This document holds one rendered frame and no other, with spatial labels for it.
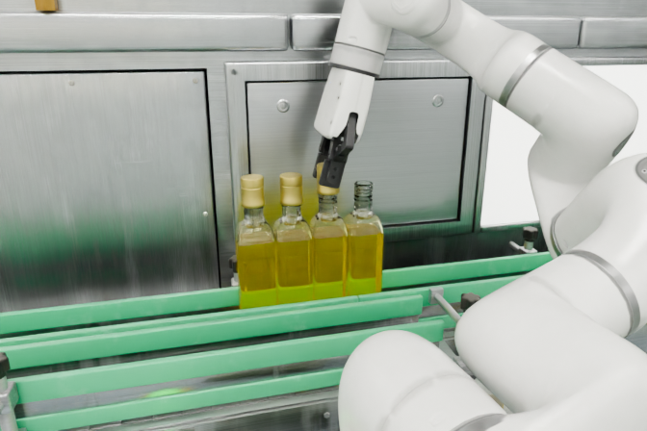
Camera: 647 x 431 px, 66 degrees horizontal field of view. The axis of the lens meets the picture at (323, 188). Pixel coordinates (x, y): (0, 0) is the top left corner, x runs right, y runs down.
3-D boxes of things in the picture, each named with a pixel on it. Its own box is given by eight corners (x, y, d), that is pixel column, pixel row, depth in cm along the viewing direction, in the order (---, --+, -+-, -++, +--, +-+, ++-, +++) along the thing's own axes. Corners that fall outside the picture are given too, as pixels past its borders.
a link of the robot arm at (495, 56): (498, 106, 57) (369, 14, 65) (521, 114, 68) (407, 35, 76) (548, 41, 54) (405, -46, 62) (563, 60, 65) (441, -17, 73)
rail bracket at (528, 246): (514, 277, 104) (522, 217, 100) (535, 293, 97) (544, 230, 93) (498, 279, 103) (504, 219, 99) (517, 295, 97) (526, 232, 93)
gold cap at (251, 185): (265, 208, 73) (264, 179, 72) (241, 209, 73) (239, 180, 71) (265, 200, 76) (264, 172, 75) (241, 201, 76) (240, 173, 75)
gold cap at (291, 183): (300, 197, 78) (299, 170, 76) (305, 205, 74) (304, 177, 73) (277, 199, 77) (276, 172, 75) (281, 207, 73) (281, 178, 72)
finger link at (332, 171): (328, 140, 72) (317, 184, 74) (334, 144, 69) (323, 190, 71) (349, 144, 73) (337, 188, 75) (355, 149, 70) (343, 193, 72)
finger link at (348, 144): (347, 95, 71) (333, 124, 75) (353, 131, 66) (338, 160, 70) (354, 97, 71) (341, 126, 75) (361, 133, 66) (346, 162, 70)
